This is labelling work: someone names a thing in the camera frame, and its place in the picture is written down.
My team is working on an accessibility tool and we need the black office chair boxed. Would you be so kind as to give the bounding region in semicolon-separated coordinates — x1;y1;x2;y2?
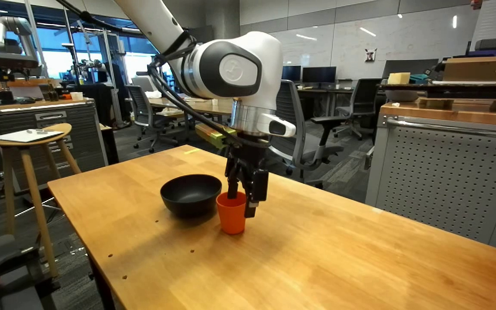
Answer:
339;76;385;143

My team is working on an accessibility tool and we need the silver ventilation duct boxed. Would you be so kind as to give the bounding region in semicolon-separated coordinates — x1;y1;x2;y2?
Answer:
0;16;46;73

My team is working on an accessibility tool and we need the light grey office chair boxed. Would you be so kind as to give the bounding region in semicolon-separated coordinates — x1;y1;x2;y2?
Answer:
124;83;187;155

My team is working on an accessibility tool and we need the grey mesh office chair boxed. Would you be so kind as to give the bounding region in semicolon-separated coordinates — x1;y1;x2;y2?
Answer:
268;78;353;186

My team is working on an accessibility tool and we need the dark drawer cabinet wooden top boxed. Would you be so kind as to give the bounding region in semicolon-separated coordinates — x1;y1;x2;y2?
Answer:
0;98;110;174

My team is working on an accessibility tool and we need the grey perforated cabinet wooden top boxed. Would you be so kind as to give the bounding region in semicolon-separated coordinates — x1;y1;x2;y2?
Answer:
365;102;496;252

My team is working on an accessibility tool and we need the wooden box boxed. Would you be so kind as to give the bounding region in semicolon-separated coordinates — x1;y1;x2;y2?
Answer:
442;55;496;83

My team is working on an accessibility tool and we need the black computer monitor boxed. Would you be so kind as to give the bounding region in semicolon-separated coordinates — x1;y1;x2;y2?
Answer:
301;66;337;88
280;64;303;85

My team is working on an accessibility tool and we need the orange plastic cup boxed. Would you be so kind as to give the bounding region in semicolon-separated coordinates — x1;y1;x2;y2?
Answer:
215;191;248;236

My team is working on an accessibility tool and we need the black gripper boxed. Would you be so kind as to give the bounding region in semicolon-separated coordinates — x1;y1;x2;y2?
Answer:
223;135;273;219

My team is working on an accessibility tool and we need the pale foam block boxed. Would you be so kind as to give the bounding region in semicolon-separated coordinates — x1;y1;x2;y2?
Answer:
385;71;413;88

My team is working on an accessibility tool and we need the wooden stool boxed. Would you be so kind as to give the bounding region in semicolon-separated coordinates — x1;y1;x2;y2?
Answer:
0;123;82;283

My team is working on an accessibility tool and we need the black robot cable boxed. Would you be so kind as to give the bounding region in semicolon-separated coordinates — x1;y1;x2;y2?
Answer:
55;0;244;145

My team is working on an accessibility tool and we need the white paper sheet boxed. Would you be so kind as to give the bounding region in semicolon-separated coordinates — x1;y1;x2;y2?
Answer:
0;128;65;145

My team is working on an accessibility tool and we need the black bowl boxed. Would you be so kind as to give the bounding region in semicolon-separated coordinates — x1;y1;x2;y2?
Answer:
158;174;223;221

